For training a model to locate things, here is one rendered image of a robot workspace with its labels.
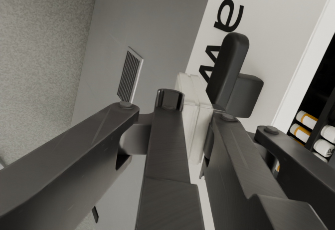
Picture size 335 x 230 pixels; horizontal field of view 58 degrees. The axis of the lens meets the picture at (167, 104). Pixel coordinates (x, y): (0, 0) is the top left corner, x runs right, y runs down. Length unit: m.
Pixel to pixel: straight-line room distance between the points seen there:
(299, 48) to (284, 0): 0.03
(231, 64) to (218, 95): 0.02
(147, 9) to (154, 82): 0.16
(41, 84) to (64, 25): 0.22
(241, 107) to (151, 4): 0.44
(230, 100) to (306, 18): 0.06
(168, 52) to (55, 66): 0.65
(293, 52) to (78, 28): 0.94
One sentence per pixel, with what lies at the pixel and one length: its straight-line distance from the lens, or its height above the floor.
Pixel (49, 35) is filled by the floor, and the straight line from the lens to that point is 1.08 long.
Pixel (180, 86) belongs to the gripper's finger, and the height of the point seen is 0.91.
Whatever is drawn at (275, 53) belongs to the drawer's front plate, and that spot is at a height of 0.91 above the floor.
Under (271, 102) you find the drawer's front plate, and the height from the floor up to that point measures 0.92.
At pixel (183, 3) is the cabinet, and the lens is 0.51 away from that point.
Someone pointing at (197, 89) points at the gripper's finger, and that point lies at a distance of 0.16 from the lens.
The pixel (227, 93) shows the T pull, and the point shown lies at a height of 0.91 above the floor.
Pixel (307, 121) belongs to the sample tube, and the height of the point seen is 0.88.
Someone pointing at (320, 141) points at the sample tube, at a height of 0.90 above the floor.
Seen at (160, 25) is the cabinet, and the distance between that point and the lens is 0.56.
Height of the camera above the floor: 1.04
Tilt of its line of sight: 53 degrees down
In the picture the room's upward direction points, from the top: 135 degrees clockwise
